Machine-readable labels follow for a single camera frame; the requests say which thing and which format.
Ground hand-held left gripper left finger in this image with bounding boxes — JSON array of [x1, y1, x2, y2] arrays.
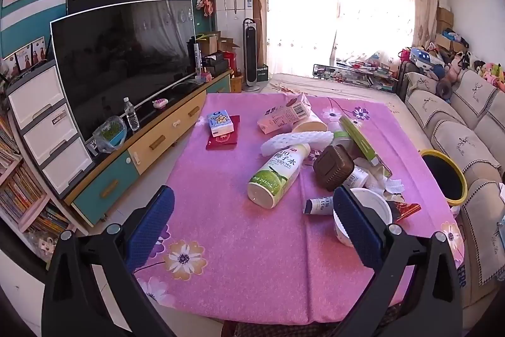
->
[[41, 185, 176, 337]]

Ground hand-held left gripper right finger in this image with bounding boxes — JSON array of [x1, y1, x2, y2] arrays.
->
[[332, 185, 464, 337]]

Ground white plastic cup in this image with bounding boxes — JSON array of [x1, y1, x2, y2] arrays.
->
[[333, 188, 393, 248]]

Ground white tube black cap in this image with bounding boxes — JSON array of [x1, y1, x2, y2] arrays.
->
[[303, 196, 335, 216]]

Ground white pill bottle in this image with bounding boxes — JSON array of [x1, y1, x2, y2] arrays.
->
[[343, 165, 369, 190]]

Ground red foil wrapper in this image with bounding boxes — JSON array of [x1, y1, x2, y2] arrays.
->
[[389, 201, 422, 222]]

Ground white paper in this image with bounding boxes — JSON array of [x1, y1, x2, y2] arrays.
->
[[353, 157, 406, 199]]

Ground brown plastic basket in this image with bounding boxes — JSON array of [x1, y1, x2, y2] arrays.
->
[[313, 144, 356, 191]]

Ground clear plastic bottle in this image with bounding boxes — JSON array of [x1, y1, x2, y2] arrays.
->
[[327, 121, 354, 148]]

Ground green white box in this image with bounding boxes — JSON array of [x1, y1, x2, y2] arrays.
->
[[338, 115, 383, 167]]

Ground white green drink bottle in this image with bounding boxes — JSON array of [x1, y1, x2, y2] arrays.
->
[[248, 143, 312, 209]]

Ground black bin with yellow rim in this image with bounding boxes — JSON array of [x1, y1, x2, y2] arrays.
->
[[419, 149, 468, 207]]

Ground white foam net sleeve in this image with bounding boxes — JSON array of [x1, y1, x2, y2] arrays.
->
[[260, 129, 334, 157]]

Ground cream paper cup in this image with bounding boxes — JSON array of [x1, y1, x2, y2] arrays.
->
[[292, 112, 328, 134]]

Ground pink milk carton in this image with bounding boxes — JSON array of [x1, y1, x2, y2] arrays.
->
[[257, 93, 312, 134]]

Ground pink floral tablecloth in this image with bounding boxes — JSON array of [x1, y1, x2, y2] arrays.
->
[[132, 92, 466, 324]]

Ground teal and yellow TV cabinet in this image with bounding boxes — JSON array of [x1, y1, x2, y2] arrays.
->
[[65, 69, 233, 227]]

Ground plastic bowl with green plants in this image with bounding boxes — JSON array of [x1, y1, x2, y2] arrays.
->
[[92, 116, 128, 154]]

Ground red booklet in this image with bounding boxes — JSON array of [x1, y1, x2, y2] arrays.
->
[[206, 115, 241, 151]]

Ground clear water bottle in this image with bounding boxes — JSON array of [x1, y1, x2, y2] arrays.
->
[[123, 97, 140, 131]]

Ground blue tissue pack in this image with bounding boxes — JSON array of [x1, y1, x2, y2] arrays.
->
[[207, 112, 235, 138]]

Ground bookshelf with books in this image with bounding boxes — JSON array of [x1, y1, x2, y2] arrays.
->
[[0, 112, 89, 262]]

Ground beige sofa with covers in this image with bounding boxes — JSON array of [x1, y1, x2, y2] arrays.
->
[[396, 69, 505, 306]]

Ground white plastic drawer unit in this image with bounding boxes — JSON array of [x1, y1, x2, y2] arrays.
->
[[6, 61, 95, 199]]

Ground cluttered glass coffee table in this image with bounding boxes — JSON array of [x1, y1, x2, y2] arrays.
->
[[313, 61, 399, 91]]

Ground grey neck pillow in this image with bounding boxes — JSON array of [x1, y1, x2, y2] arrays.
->
[[436, 78, 454, 98]]

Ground large curved television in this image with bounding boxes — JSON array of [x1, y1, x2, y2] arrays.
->
[[50, 0, 197, 143]]

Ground white black tall box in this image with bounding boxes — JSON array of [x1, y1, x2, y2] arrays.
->
[[190, 38, 204, 75]]

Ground blue star pillow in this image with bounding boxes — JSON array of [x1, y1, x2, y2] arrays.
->
[[409, 47, 444, 67]]

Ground open cardboard boxes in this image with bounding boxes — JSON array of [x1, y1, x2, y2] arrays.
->
[[199, 31, 241, 53]]

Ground black tower fan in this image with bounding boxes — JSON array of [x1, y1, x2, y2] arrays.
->
[[241, 18, 262, 92]]

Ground pile of plush toys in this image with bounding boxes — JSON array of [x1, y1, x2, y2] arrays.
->
[[398, 41, 505, 93]]

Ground stacked cardboard boxes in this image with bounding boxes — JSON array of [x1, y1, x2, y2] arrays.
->
[[436, 7, 454, 35]]

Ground sheer embroidered curtains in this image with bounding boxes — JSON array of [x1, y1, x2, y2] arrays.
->
[[237, 0, 440, 77]]

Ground photo frame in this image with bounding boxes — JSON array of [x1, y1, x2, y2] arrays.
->
[[14, 44, 33, 73]]

